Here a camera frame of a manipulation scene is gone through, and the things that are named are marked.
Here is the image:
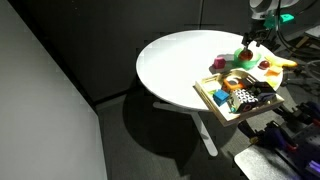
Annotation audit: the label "purple clamp orange handles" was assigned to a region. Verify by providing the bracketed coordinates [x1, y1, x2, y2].
[276, 101, 320, 126]
[238, 119, 298, 151]

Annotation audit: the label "black white patterned cube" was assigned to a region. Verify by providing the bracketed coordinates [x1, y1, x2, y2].
[229, 88, 260, 114]

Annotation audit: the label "magenta cube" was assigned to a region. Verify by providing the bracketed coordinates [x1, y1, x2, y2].
[213, 55, 227, 70]

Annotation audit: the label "black cable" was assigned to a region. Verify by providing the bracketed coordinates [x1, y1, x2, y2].
[274, 19, 320, 59]

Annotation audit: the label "green plastic bowl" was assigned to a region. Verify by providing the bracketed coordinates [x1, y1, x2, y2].
[232, 47, 262, 70]

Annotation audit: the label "wooden tray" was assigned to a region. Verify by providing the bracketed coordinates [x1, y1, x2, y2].
[193, 68, 285, 128]

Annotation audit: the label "red toy apple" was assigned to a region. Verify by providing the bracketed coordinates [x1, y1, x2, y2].
[239, 48, 254, 62]

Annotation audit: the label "dark purple toy plum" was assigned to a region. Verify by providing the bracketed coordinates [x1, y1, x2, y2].
[258, 60, 271, 71]

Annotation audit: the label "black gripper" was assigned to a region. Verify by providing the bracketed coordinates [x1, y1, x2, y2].
[241, 28, 278, 48]

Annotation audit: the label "orange block with white hole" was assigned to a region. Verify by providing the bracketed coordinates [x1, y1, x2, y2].
[222, 76, 245, 93]

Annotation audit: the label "yellow toy lemon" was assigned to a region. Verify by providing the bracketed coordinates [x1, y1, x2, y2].
[266, 75, 281, 86]

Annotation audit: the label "orange toy block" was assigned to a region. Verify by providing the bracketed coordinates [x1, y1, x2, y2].
[264, 65, 283, 78]

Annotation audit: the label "grey metal plate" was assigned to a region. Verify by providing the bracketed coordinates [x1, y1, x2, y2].
[233, 144, 301, 180]

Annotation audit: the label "light green cube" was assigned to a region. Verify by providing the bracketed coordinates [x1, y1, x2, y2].
[203, 81, 219, 94]

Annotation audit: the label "teal camera mount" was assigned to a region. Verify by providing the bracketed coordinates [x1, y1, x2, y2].
[263, 13, 296, 30]

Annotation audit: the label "white table base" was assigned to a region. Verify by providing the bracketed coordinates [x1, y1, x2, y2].
[152, 101, 219, 158]

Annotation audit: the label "yellow toy banana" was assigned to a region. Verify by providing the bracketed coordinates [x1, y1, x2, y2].
[274, 56, 298, 69]

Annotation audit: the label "blue cube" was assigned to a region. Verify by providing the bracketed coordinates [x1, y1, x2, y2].
[213, 89, 231, 108]

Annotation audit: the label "black perforated mounting table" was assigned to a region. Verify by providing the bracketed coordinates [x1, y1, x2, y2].
[259, 109, 320, 180]

